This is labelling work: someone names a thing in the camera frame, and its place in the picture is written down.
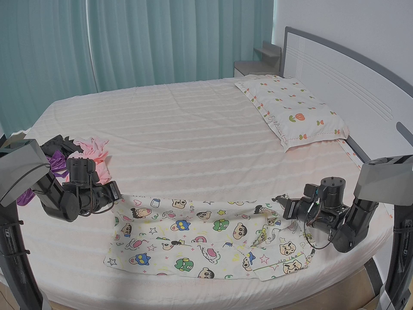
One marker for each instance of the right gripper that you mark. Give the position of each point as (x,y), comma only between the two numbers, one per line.
(294,209)

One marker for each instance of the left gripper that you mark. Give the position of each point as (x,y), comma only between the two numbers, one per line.
(112,192)

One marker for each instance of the white printed pyjama top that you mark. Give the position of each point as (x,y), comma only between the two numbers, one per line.
(200,237)

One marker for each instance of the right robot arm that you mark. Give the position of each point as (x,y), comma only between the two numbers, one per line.
(384,179)

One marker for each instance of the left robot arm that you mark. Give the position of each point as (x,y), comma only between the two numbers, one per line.
(22,166)

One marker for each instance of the pink garment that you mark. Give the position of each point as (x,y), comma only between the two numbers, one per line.
(98,157)

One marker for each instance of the purple garment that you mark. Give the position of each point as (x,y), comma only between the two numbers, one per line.
(59,163)

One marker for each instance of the black garment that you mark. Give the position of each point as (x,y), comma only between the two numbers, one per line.
(59,145)

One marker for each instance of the white printed pillow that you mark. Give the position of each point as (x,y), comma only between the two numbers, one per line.
(290,111)

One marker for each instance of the bed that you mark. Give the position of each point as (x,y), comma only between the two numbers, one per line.
(187,131)

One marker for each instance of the grey bedside table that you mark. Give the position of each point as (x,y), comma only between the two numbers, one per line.
(255,66)

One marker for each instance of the blue-green curtain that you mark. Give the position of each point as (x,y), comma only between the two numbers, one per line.
(45,50)
(180,27)

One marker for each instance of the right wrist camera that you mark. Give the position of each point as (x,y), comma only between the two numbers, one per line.
(310,192)

